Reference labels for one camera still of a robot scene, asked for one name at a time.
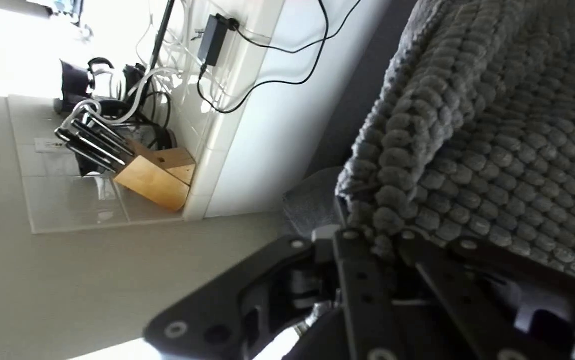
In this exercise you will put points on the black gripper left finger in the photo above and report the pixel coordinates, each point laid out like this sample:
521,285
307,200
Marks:
246,300

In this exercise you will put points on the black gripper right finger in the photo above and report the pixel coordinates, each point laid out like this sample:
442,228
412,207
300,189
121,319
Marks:
499,300

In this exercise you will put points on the grey textured pillow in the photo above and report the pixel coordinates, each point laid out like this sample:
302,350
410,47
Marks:
499,120

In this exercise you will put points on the wooden knife block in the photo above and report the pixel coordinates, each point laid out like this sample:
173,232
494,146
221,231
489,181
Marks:
58,200
157,177

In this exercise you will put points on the black power adapter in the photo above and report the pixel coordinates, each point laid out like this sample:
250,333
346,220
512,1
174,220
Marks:
215,41

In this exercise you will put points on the black kitchen appliance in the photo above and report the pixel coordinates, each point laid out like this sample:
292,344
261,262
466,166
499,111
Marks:
76,82

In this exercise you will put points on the black slanted pole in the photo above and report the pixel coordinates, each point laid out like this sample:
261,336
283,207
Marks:
161,33

